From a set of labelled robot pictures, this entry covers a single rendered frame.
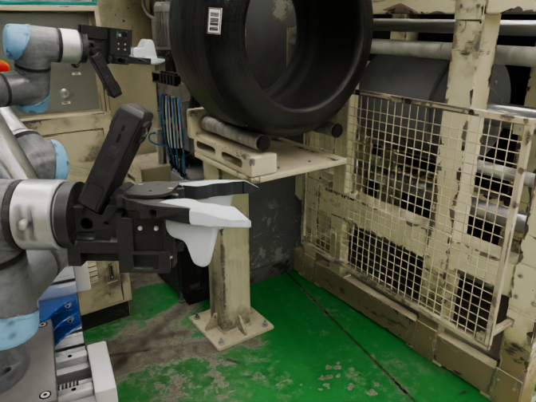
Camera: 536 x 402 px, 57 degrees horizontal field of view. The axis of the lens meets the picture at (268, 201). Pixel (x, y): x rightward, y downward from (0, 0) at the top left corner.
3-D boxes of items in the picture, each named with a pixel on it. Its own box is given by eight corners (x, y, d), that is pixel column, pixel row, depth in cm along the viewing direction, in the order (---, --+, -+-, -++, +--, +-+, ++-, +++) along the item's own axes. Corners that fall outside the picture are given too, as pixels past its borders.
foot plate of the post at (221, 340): (188, 319, 213) (187, 311, 212) (241, 300, 227) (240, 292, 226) (218, 351, 192) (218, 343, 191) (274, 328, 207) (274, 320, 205)
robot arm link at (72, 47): (63, 64, 110) (55, 61, 116) (84, 65, 112) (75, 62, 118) (63, 28, 107) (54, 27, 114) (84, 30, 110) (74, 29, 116)
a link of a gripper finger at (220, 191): (245, 222, 62) (177, 234, 57) (245, 175, 60) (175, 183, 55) (259, 227, 59) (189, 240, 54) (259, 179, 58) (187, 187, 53)
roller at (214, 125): (198, 118, 163) (210, 113, 165) (202, 131, 165) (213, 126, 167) (256, 139, 136) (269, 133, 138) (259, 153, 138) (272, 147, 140)
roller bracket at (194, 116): (187, 137, 165) (186, 108, 162) (282, 124, 187) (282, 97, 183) (191, 139, 163) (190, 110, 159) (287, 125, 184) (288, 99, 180)
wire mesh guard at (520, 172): (300, 243, 215) (304, 80, 190) (303, 242, 216) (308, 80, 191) (487, 352, 146) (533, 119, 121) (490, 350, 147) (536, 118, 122)
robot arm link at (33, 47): (1, 55, 110) (1, 16, 106) (53, 58, 116) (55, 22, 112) (7, 68, 105) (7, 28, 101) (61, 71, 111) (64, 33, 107)
